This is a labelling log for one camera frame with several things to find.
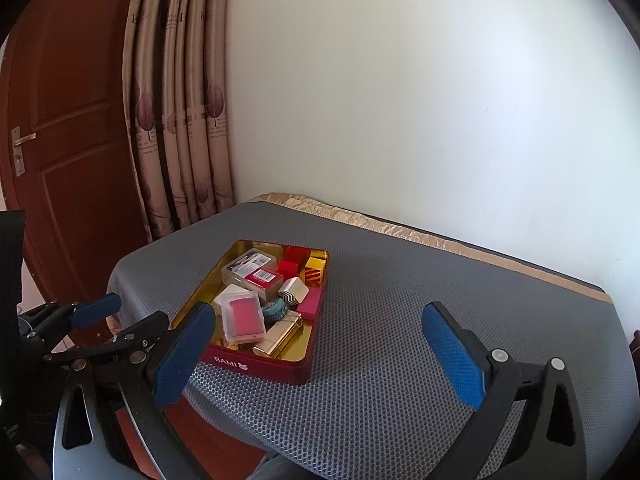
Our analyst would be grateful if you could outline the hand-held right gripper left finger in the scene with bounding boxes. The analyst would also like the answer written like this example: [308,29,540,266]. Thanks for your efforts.
[52,303,216,480]

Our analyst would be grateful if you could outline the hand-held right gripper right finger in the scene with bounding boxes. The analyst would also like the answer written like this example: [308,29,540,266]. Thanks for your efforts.
[421,303,588,480]

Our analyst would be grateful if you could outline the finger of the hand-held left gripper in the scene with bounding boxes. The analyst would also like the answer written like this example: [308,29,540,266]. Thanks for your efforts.
[45,310,171,368]
[37,292,122,333]

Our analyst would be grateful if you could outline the clear case with pink insert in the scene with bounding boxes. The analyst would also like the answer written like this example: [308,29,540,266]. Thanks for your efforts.
[221,294,266,345]

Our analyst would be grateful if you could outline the white charger plug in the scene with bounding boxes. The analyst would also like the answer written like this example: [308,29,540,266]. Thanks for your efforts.
[212,284,251,317]

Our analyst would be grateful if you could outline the red tin box gold inside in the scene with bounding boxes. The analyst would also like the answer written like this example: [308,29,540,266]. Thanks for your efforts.
[171,240,330,386]

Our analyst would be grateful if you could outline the long gold metal case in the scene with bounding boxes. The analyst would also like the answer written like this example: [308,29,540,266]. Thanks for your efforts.
[252,322,301,359]

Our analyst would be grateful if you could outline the red label carton box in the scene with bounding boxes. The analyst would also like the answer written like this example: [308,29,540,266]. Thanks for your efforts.
[244,267,283,297]

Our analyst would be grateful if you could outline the clear plastic box with label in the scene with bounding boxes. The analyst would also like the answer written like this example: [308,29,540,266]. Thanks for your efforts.
[221,250,277,281]

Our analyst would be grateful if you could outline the short gold metal case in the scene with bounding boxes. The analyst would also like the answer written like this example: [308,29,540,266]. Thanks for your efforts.
[272,309,304,333]

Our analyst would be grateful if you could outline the small white striped box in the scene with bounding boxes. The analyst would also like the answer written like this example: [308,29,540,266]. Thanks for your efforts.
[277,277,310,306]

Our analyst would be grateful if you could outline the pink box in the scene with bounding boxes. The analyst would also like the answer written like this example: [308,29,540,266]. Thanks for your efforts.
[296,287,322,321]

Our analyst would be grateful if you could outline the yellow striped box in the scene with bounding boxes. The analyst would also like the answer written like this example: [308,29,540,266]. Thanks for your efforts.
[302,249,328,286]

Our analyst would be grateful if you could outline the grey mesh mat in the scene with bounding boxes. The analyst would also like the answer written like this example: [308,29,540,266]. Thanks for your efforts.
[107,201,627,480]

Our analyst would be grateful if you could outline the brown wooden door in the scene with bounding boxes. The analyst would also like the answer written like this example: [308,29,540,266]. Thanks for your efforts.
[0,0,151,351]

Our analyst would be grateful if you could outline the gold satin cloth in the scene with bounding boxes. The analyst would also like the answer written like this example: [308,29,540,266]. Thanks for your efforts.
[247,191,615,306]

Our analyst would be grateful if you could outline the beige printed curtain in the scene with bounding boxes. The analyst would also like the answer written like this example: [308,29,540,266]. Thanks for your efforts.
[121,0,236,243]

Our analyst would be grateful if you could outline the metal door handle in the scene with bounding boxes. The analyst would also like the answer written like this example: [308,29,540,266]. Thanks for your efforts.
[11,126,37,177]

